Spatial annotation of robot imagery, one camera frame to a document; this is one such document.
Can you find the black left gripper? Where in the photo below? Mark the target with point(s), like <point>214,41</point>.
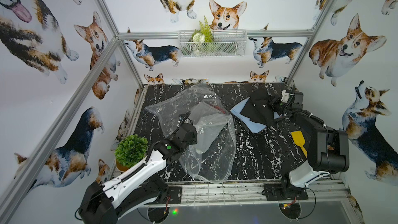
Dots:
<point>185,124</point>

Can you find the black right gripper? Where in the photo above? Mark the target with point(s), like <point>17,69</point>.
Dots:
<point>275,101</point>

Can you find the black shirt white buttons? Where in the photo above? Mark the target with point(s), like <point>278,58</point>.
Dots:
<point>258,109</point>

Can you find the clear plastic vacuum bag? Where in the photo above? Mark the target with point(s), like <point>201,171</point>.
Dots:
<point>211,159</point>

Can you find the light blue shirt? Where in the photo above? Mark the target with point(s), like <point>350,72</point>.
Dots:
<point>253,127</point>

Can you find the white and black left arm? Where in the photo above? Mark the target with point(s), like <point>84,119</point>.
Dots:
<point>139,185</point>

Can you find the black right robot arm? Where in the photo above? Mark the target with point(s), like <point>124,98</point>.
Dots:
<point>325,148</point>

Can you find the red garment in bag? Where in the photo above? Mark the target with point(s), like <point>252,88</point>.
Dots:
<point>220,109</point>

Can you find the yellow plastic spatula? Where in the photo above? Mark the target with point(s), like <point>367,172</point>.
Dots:
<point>298,139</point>

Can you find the green potted plant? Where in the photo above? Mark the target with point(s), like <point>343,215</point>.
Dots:
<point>130,151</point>

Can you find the fern and white flower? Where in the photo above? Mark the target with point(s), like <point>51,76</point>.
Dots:
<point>202,40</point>

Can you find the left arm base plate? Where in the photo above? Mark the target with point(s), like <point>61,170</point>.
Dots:
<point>173,195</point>

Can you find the white wire wall basket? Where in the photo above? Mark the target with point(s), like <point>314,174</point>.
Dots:
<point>220,44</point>

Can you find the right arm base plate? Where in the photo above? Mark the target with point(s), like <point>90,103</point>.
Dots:
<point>277,192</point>

